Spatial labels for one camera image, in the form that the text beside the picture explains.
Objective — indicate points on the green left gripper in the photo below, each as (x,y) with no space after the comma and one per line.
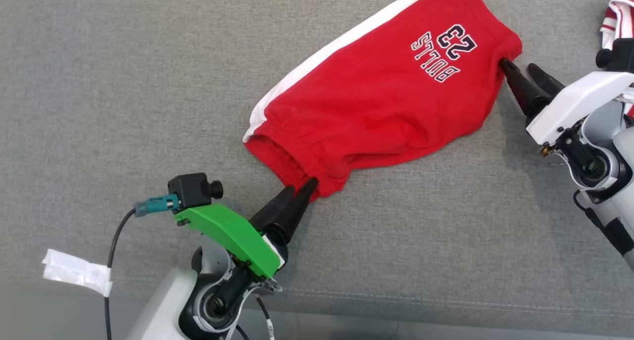
(228,233)

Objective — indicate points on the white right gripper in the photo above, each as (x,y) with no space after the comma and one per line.
(574,104)

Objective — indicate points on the red white-sleeved t-shirt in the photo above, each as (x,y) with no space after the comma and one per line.
(619,18)

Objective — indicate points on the red shorts white side stripe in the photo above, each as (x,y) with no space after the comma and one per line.
(376,102)

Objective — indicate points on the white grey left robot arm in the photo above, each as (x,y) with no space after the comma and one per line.
(173,300)

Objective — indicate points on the grey fabric sofa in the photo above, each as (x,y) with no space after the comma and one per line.
(148,82)

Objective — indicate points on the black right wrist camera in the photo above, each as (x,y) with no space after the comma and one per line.
(619,55)

